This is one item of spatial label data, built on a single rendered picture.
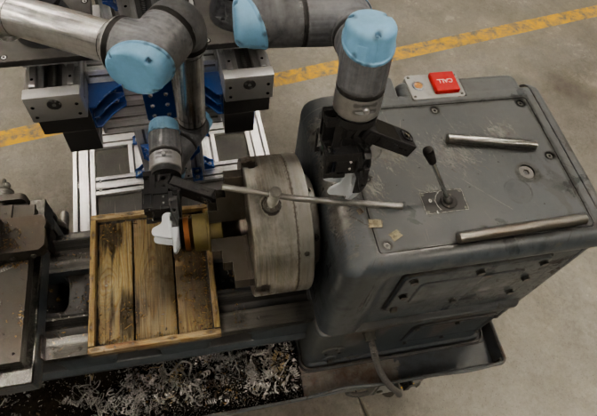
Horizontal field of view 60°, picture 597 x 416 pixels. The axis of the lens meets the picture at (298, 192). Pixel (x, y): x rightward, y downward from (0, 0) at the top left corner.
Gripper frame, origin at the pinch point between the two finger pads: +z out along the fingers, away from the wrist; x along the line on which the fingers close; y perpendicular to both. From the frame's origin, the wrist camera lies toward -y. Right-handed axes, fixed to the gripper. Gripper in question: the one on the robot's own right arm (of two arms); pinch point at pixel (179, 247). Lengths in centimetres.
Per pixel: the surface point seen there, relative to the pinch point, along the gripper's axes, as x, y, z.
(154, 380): -49, 12, 15
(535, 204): 17, -73, 8
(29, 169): -108, 75, -103
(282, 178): 15.3, -22.8, -5.6
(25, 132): -108, 79, -126
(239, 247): 1.7, -12.9, 2.4
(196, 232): 3.5, -4.2, -1.4
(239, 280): 1.8, -12.1, 10.0
